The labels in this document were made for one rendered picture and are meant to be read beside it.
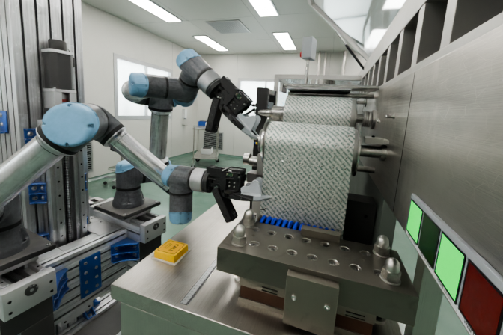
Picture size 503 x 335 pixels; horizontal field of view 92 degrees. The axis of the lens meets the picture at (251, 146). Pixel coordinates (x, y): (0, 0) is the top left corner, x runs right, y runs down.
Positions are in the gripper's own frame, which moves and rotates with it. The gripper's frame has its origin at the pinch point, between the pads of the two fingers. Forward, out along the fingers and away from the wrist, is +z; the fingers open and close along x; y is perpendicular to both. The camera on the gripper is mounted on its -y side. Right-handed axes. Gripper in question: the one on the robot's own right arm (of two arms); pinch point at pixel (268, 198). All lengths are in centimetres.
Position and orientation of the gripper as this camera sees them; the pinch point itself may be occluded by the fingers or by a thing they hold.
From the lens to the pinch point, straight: 72.9
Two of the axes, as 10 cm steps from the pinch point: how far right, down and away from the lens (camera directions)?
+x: 3.1, -1.2, 9.4
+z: 9.5, 1.1, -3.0
